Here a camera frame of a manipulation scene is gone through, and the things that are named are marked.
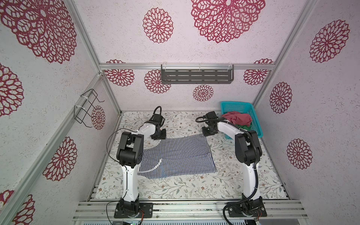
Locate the blue white striped tank top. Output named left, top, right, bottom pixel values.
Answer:
left=137, top=134, right=217, bottom=179

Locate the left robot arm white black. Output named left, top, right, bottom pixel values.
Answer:
left=116, top=121, right=166, bottom=203

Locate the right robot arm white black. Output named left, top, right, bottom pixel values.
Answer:
left=200, top=119, right=262, bottom=201

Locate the maroon red tank top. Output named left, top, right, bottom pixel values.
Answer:
left=222, top=111, right=253, bottom=127

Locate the green tank top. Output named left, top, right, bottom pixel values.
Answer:
left=236, top=125, right=251, bottom=131

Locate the teal plastic basket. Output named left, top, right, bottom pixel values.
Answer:
left=220, top=101, right=263, bottom=138

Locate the floral table mat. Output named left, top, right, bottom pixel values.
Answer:
left=91, top=111, right=288, bottom=200

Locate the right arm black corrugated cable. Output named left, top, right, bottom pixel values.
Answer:
left=195, top=116, right=261, bottom=225

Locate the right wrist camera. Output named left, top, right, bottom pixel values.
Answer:
left=205, top=111, right=218, bottom=122

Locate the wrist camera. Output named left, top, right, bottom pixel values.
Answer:
left=205, top=111, right=218, bottom=122
left=148, top=106, right=165, bottom=127

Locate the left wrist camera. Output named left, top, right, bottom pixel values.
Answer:
left=148, top=106, right=165, bottom=127

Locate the grey metal wall shelf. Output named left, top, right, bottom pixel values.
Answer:
left=160, top=64, right=234, bottom=84

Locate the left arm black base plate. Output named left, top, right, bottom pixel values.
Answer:
left=114, top=200, right=154, bottom=219

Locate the black wire wall rack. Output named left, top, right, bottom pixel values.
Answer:
left=73, top=89, right=105, bottom=129

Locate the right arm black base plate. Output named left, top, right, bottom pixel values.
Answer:
left=226, top=197, right=268, bottom=218

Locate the aluminium front rail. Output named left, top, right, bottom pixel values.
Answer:
left=72, top=200, right=308, bottom=222

